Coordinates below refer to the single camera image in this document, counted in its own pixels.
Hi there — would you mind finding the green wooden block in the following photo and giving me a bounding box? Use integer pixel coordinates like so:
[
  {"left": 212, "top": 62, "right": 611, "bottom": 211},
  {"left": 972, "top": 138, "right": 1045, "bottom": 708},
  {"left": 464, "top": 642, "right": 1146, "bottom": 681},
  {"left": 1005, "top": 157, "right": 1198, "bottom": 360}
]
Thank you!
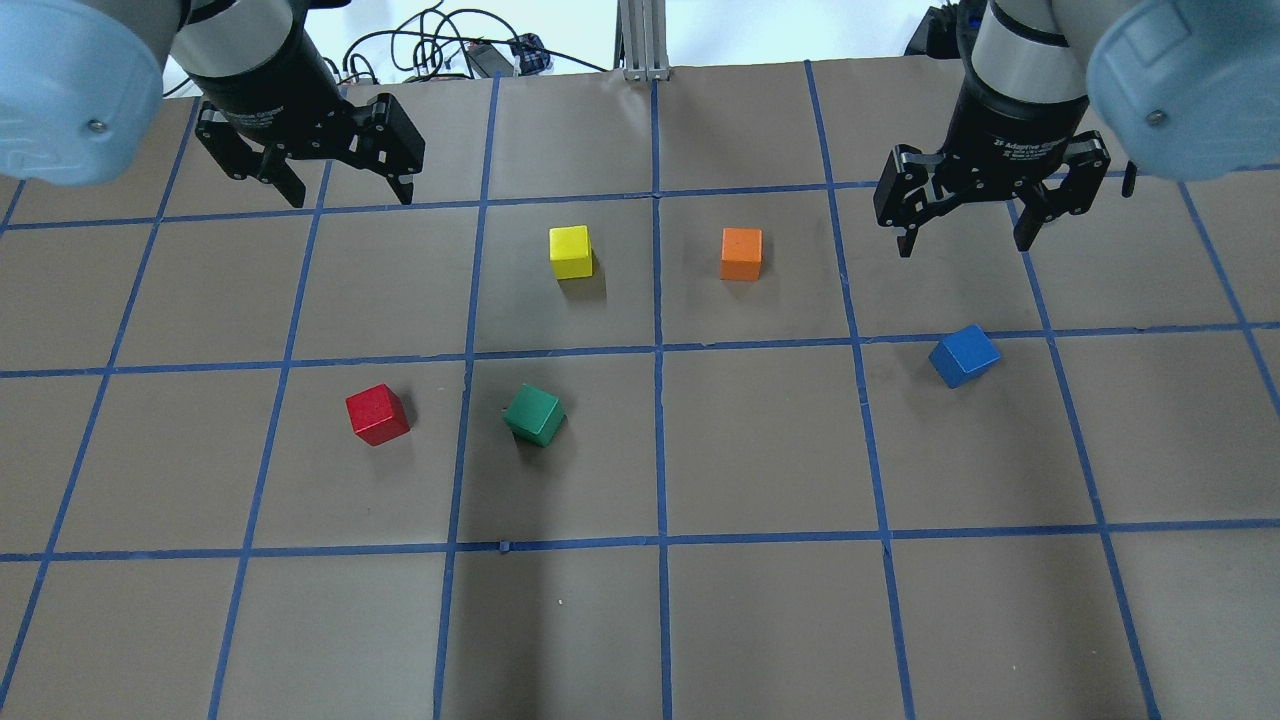
[{"left": 502, "top": 383, "right": 566, "bottom": 448}]

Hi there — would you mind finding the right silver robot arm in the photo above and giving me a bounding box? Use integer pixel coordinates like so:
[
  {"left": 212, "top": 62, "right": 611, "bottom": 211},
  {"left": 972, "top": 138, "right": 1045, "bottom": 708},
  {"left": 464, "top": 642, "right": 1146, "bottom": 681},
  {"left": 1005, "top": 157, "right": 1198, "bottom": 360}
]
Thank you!
[{"left": 873, "top": 1, "right": 1279, "bottom": 258}]

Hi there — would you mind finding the yellow wooden block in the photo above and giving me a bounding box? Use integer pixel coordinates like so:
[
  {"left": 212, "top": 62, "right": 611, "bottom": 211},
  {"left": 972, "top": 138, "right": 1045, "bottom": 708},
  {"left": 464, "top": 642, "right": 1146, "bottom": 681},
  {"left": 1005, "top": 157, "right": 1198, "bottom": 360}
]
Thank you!
[{"left": 548, "top": 225, "right": 595, "bottom": 281}]

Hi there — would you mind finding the blue wooden block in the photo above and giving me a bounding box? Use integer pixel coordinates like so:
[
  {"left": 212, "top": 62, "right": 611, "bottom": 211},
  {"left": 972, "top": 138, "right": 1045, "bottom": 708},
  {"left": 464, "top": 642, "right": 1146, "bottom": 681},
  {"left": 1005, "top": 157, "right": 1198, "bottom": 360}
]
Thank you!
[{"left": 928, "top": 324, "right": 1004, "bottom": 389}]

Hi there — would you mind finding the black power adapter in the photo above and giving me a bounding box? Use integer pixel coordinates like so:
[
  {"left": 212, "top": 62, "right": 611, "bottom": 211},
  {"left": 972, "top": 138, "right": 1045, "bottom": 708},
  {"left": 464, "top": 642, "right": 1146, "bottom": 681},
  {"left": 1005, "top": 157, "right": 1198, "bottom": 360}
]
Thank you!
[{"left": 463, "top": 42, "right": 518, "bottom": 78}]

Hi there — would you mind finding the orange wooden block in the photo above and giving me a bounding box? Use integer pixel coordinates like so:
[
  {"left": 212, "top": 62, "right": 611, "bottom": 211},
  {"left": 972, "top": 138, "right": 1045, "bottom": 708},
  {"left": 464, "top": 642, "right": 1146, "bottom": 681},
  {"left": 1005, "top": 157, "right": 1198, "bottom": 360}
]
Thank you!
[{"left": 719, "top": 227, "right": 764, "bottom": 282}]

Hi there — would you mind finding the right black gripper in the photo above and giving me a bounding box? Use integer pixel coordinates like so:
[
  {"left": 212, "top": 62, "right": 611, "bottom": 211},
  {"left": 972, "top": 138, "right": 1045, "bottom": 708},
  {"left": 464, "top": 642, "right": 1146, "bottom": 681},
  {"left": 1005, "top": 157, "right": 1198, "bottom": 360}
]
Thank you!
[{"left": 873, "top": 79, "right": 1111, "bottom": 258}]

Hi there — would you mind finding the red wooden block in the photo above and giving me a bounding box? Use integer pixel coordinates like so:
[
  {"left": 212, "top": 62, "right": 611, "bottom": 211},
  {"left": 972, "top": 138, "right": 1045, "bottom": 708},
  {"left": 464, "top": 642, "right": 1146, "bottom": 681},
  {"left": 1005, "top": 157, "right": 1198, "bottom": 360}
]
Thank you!
[{"left": 346, "top": 384, "right": 411, "bottom": 447}]

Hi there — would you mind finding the aluminium frame post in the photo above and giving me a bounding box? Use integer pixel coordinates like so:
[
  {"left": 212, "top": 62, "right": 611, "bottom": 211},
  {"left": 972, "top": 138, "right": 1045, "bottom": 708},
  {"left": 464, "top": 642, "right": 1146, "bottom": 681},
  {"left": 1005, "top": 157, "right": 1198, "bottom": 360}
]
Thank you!
[{"left": 614, "top": 1, "right": 671, "bottom": 82}]

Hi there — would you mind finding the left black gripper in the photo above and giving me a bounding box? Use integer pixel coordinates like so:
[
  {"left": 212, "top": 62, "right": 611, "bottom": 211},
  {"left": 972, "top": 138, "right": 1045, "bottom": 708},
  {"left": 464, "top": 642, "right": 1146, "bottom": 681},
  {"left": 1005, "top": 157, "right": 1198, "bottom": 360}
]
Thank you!
[{"left": 186, "top": 15, "right": 426, "bottom": 209}]

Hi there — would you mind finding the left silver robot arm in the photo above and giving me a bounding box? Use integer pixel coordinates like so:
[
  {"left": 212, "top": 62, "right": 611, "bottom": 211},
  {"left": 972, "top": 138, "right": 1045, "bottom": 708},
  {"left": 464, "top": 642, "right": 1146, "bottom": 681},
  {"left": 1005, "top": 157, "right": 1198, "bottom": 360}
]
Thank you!
[{"left": 1, "top": 1, "right": 426, "bottom": 208}]

